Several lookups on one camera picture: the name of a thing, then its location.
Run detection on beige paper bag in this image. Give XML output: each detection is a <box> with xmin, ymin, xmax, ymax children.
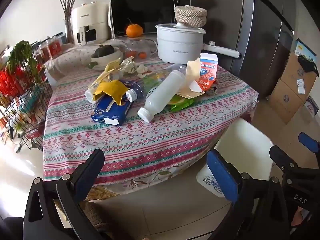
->
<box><xmin>179</xmin><ymin>57</ymin><xmax>208</xmax><ymax>99</ymax></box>

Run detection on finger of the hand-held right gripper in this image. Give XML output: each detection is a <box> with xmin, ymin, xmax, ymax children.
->
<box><xmin>298</xmin><ymin>132</ymin><xmax>320</xmax><ymax>153</ymax></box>
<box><xmin>269</xmin><ymin>145</ymin><xmax>299</xmax><ymax>174</ymax></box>

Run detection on white chair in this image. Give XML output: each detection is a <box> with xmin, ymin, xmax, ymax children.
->
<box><xmin>213</xmin><ymin>117</ymin><xmax>275</xmax><ymax>181</ymax></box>

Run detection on pale yellow wrapper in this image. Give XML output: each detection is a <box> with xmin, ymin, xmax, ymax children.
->
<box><xmin>90</xmin><ymin>70</ymin><xmax>113</xmax><ymax>88</ymax></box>

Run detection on blue biscuit box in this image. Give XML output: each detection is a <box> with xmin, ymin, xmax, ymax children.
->
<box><xmin>90</xmin><ymin>94</ymin><xmax>133</xmax><ymax>126</ymax></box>

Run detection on black pouch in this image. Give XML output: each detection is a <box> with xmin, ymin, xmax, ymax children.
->
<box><xmin>297</xmin><ymin>54</ymin><xmax>320</xmax><ymax>77</ymax></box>

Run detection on glass teapot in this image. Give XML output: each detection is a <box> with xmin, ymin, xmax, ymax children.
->
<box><xmin>119</xmin><ymin>37</ymin><xmax>158</xmax><ymax>58</ymax></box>

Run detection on green snack packet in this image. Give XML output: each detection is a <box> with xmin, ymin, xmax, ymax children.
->
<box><xmin>169</xmin><ymin>97</ymin><xmax>195</xmax><ymax>112</ymax></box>

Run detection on floral cushion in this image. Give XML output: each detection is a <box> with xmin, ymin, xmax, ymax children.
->
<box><xmin>44</xmin><ymin>45</ymin><xmax>101</xmax><ymax>81</ymax></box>

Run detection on clear plastic bottle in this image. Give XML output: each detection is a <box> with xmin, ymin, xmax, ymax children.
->
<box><xmin>125</xmin><ymin>76</ymin><xmax>162</xmax><ymax>103</ymax></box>

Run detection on microwave oven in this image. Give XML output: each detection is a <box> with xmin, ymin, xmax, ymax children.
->
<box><xmin>108</xmin><ymin>0</ymin><xmax>193</xmax><ymax>40</ymax></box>

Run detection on red label jar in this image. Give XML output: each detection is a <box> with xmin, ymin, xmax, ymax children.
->
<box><xmin>48</xmin><ymin>36</ymin><xmax>62</xmax><ymax>56</ymax></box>

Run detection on white air fryer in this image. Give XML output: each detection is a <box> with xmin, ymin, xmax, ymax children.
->
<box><xmin>71</xmin><ymin>2</ymin><xmax>111</xmax><ymax>46</ymax></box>

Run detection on large white milk bottle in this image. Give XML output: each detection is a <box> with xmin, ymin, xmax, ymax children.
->
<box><xmin>137</xmin><ymin>70</ymin><xmax>187</xmax><ymax>123</ymax></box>

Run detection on crumpled beige paper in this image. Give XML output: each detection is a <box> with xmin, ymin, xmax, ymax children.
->
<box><xmin>118</xmin><ymin>56</ymin><xmax>140</xmax><ymax>75</ymax></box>

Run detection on cardboard box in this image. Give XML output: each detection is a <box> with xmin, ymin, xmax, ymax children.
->
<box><xmin>270</xmin><ymin>79</ymin><xmax>312</xmax><ymax>124</ymax></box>
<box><xmin>281</xmin><ymin>39</ymin><xmax>320</xmax><ymax>96</ymax></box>

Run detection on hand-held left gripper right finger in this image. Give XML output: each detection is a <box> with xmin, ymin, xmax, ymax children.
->
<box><xmin>206</xmin><ymin>149</ymin><xmax>295</xmax><ymax>240</ymax></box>

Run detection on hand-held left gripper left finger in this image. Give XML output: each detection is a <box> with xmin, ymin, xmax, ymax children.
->
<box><xmin>23</xmin><ymin>149</ymin><xmax>105</xmax><ymax>240</ymax></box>

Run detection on large tangerine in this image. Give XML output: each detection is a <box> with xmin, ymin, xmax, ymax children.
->
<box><xmin>126</xmin><ymin>19</ymin><xmax>144</xmax><ymax>38</ymax></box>

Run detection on red white milk carton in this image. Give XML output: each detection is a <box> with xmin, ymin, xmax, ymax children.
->
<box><xmin>197</xmin><ymin>52</ymin><xmax>219</xmax><ymax>91</ymax></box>

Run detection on woven rattan basket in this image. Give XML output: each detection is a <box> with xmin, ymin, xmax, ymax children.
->
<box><xmin>174</xmin><ymin>5</ymin><xmax>208</xmax><ymax>28</ymax></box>

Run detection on glass vase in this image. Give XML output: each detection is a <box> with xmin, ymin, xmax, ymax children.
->
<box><xmin>64</xmin><ymin>22</ymin><xmax>76</xmax><ymax>44</ymax></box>

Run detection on mustard yellow wrapper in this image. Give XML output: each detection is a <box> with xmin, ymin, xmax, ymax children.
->
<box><xmin>94</xmin><ymin>79</ymin><xmax>130</xmax><ymax>105</ymax></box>

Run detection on grey refrigerator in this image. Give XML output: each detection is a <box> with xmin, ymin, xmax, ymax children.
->
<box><xmin>207</xmin><ymin>0</ymin><xmax>296</xmax><ymax>101</ymax></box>

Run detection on yellow paper packet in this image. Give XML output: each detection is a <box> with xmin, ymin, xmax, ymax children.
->
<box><xmin>104</xmin><ymin>59</ymin><xmax>123</xmax><ymax>77</ymax></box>

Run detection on green plant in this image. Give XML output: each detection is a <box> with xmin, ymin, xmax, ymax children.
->
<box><xmin>7</xmin><ymin>40</ymin><xmax>46</xmax><ymax>82</ymax></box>

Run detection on crumpled white tissue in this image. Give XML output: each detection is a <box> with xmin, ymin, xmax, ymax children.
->
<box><xmin>136</xmin><ymin>64</ymin><xmax>149</xmax><ymax>78</ymax></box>

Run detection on black wire rack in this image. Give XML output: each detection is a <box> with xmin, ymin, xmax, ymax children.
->
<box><xmin>0</xmin><ymin>40</ymin><xmax>53</xmax><ymax>152</ymax></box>

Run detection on dried branches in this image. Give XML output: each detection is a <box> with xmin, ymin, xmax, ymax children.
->
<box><xmin>57</xmin><ymin>0</ymin><xmax>83</xmax><ymax>30</ymax></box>

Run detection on white electric pot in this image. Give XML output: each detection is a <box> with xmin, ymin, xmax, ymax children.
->
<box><xmin>155</xmin><ymin>23</ymin><xmax>241</xmax><ymax>63</ymax></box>

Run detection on dark green squash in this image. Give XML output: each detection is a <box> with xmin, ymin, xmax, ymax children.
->
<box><xmin>91</xmin><ymin>44</ymin><xmax>115</xmax><ymax>58</ymax></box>

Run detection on white bowl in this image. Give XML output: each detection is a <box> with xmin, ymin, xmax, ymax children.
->
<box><xmin>90</xmin><ymin>47</ymin><xmax>124</xmax><ymax>71</ymax></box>

